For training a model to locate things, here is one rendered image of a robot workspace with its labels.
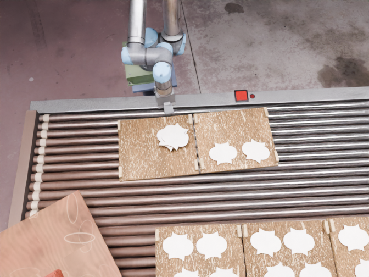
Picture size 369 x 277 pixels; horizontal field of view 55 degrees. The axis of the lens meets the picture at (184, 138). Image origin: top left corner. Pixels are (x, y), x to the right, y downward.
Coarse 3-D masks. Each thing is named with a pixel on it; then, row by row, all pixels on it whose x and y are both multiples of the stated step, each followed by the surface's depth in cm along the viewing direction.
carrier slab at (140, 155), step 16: (128, 128) 194; (144, 128) 194; (160, 128) 194; (192, 128) 194; (128, 144) 190; (144, 144) 190; (192, 144) 190; (128, 160) 186; (144, 160) 186; (160, 160) 186; (176, 160) 186; (192, 160) 186; (128, 176) 182; (144, 176) 182; (160, 176) 182
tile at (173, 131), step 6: (174, 126) 188; (162, 132) 186; (168, 132) 186; (174, 132) 186; (180, 132) 186; (162, 138) 185; (168, 138) 185; (174, 138) 185; (180, 138) 185; (186, 138) 185; (168, 144) 183; (174, 144) 183; (180, 144) 183; (186, 144) 184
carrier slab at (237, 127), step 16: (224, 112) 198; (240, 112) 198; (256, 112) 198; (208, 128) 194; (224, 128) 194; (240, 128) 194; (256, 128) 194; (208, 144) 190; (240, 144) 190; (272, 144) 190; (208, 160) 186; (240, 160) 186; (272, 160) 186
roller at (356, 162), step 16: (320, 160) 188; (336, 160) 187; (352, 160) 187; (368, 160) 187; (32, 176) 184; (48, 176) 184; (64, 176) 184; (80, 176) 184; (96, 176) 184; (112, 176) 185
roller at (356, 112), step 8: (280, 112) 201; (288, 112) 200; (296, 112) 200; (304, 112) 200; (312, 112) 200; (320, 112) 200; (328, 112) 200; (336, 112) 200; (344, 112) 200; (352, 112) 200; (360, 112) 200; (368, 112) 200; (96, 120) 198; (104, 120) 198; (112, 120) 198; (120, 120) 198; (192, 120) 198; (40, 128) 196; (48, 128) 197; (56, 128) 197; (64, 128) 197; (72, 128) 197; (80, 128) 198; (88, 128) 199
